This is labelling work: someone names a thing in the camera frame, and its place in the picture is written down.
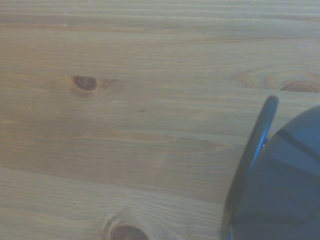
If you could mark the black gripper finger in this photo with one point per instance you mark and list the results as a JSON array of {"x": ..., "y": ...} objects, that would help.
[{"x": 262, "y": 120}]

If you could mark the dark blue bowl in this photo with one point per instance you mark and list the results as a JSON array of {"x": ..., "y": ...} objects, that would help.
[{"x": 287, "y": 187}]

